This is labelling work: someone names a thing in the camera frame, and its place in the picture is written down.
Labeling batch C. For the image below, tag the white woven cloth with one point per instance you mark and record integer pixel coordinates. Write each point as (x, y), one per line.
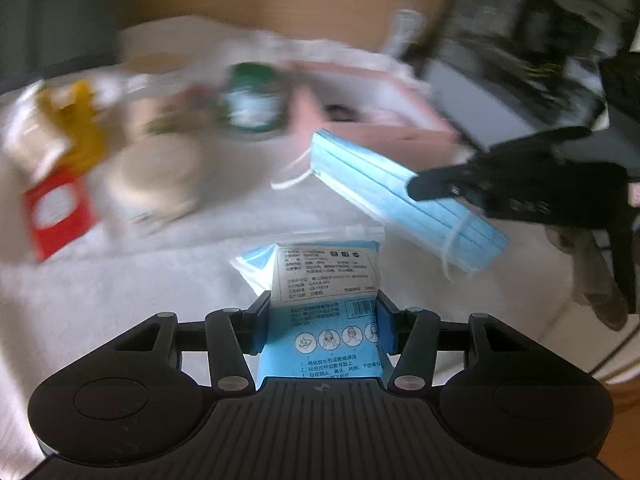
(200, 270)

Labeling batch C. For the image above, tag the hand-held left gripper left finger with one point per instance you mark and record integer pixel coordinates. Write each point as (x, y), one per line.
(260, 327)

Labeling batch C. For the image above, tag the black monitor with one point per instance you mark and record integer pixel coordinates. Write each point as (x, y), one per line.
(525, 60)

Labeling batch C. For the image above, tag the cartoon print packet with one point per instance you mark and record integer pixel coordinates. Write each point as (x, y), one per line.
(172, 110)

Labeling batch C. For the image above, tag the white round container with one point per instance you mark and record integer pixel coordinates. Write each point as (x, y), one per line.
(155, 175)

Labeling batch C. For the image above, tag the yellow plush toy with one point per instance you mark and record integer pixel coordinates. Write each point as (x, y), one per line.
(85, 125)

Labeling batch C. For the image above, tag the red packet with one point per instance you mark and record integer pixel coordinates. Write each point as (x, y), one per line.
(57, 210)

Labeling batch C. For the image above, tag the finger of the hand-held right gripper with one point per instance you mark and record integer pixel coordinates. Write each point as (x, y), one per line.
(440, 184)

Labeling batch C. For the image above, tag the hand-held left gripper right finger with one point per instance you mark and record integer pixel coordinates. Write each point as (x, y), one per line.
(387, 325)

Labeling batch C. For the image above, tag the person's right hand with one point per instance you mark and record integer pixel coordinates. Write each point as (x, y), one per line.
(595, 280)

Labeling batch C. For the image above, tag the green lid jar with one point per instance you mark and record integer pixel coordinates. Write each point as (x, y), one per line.
(252, 105)

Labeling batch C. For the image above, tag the pink box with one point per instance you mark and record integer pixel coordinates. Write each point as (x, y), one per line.
(380, 132)

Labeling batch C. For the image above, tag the blue face mask packet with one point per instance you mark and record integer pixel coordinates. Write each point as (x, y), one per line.
(320, 280)

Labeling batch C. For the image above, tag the stack of blue face masks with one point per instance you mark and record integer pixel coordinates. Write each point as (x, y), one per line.
(360, 175)

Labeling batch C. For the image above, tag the beige packet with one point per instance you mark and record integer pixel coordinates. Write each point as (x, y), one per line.
(30, 135)

